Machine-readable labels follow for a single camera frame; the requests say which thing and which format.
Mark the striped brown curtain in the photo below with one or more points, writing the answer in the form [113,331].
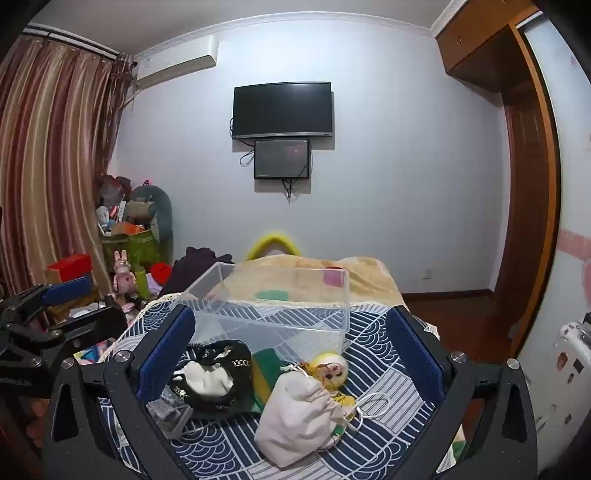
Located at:
[51,161]

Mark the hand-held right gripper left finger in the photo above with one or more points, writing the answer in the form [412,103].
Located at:
[167,357]

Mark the pink cloth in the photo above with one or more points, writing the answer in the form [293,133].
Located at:
[333,278]

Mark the white air conditioner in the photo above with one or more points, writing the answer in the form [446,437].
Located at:
[178,62]

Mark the white wall socket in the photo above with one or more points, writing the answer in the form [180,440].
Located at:
[428,273]

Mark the white stickered appliance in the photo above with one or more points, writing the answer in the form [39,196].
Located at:
[570,369]

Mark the small black wall monitor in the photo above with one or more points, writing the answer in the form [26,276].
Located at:
[281,158]

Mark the green and yellow sponge cloth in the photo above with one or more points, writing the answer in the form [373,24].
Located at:
[267,369]

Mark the red box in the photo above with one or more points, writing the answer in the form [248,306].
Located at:
[69,266]

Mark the wooden overhead cabinet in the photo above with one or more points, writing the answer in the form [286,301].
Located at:
[480,41]

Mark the green bottle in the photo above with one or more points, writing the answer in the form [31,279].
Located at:
[141,285]

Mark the dark clothing pile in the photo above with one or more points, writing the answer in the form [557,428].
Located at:
[198,267]

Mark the black knit pouch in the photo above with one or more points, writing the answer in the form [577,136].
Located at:
[236,364]

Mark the clear plastic storage box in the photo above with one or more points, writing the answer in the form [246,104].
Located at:
[277,318]

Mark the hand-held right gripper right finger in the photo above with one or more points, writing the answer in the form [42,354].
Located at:
[415,362]

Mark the yellow fleece blanket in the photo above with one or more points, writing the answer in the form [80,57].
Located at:
[369,279]

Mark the white wardrobe door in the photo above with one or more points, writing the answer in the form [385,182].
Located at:
[570,152]

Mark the yellow monkey plush doll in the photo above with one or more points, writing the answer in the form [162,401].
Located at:
[330,369]

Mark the small clear plastic bag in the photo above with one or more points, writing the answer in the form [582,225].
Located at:
[168,415]

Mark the pile of assorted toys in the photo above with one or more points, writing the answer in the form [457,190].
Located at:
[115,207]

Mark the green storage bin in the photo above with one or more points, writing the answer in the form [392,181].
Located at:
[138,251]

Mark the curtain rail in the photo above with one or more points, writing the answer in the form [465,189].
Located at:
[78,41]

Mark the wooden door frame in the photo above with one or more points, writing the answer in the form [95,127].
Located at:
[531,207]

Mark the red cloth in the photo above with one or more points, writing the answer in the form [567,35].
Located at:
[161,273]

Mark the white cloth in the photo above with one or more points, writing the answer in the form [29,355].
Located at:
[203,381]

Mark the pink rabbit plush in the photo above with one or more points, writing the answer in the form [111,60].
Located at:
[123,274]

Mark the black wall television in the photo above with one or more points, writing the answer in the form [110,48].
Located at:
[282,110]

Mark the grey green plush toy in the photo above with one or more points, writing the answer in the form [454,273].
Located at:
[159,207]

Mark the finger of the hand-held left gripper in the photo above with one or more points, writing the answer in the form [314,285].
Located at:
[90,321]
[69,288]

